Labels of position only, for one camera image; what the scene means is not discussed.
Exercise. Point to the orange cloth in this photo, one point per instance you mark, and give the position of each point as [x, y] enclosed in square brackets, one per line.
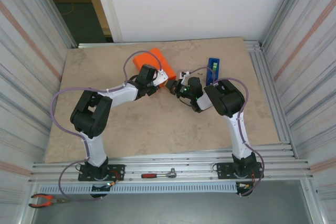
[151, 60]

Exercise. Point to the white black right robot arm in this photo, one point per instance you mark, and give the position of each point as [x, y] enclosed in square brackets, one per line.
[225, 98]

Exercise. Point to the blue tape dispenser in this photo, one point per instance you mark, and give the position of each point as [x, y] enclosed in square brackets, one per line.
[210, 77]

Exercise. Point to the green clear tape roll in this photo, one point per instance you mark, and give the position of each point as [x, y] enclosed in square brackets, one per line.
[214, 66]

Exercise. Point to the yellow power connector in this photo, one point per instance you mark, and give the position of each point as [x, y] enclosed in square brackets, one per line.
[112, 183]
[246, 186]

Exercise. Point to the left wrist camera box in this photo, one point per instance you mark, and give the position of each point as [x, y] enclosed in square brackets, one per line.
[161, 77]

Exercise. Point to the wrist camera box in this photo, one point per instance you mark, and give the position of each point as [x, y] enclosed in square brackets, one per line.
[185, 75]
[161, 77]

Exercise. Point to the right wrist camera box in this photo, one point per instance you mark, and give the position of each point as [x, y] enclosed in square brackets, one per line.
[185, 75]

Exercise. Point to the aluminium rear frame rail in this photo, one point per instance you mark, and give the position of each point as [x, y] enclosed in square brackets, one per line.
[105, 45]

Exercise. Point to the aluminium side frame rail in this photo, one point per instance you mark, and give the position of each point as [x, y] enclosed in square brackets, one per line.
[265, 77]

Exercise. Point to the white door frame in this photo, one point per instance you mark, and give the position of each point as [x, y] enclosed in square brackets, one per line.
[109, 11]

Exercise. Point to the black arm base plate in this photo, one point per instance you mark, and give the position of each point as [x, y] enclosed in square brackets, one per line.
[120, 167]
[223, 171]

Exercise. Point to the aluminium corner post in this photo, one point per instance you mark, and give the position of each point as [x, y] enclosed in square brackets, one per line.
[56, 11]
[283, 11]

